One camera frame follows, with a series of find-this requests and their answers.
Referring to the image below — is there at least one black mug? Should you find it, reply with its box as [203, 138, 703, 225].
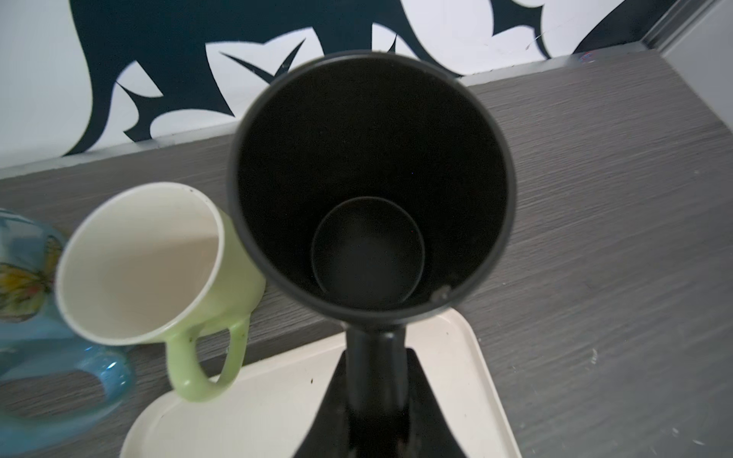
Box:
[227, 51, 517, 457]

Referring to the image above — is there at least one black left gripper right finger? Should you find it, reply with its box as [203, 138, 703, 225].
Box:
[403, 348, 466, 458]

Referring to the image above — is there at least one beige plastic tray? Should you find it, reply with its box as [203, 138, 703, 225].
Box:
[120, 309, 521, 457]

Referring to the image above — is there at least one blue butterfly mug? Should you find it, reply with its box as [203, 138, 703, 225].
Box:
[1, 209, 136, 457]

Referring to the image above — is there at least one light green mug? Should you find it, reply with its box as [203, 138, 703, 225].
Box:
[55, 182, 266, 403]

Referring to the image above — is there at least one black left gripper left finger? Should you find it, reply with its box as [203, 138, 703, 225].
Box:
[294, 352, 350, 458]

